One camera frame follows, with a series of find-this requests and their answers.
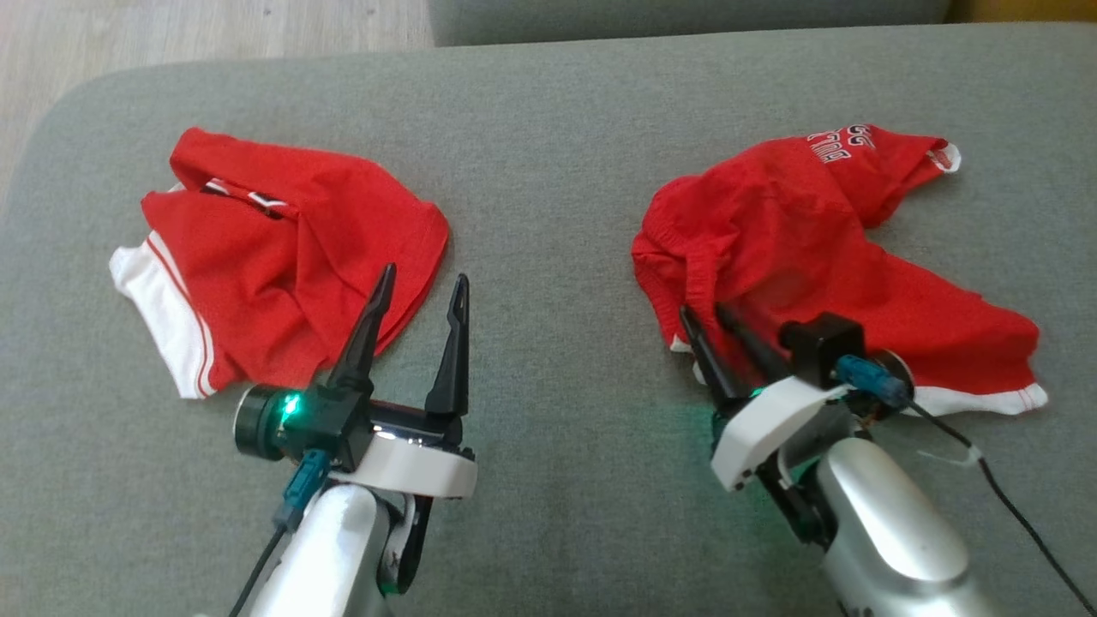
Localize camera cable blue connector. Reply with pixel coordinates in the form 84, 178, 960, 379
225, 448, 333, 617
834, 353, 1097, 616

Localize right camera cable blue connector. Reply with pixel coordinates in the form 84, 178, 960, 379
834, 353, 1097, 616

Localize red Bulls garment white panels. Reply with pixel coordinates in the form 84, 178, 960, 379
109, 127, 451, 400

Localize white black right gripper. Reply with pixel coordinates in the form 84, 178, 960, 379
679, 302, 851, 493

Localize grey fabric sofa seat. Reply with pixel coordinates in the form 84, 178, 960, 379
0, 21, 1097, 617

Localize light grey sofa back cushion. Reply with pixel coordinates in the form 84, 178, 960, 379
428, 0, 955, 48

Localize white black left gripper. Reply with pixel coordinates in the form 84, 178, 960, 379
233, 262, 479, 501

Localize red garment with white trim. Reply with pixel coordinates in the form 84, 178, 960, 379
632, 124, 1049, 418

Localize left camera cable blue connector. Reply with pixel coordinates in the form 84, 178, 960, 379
225, 448, 333, 617

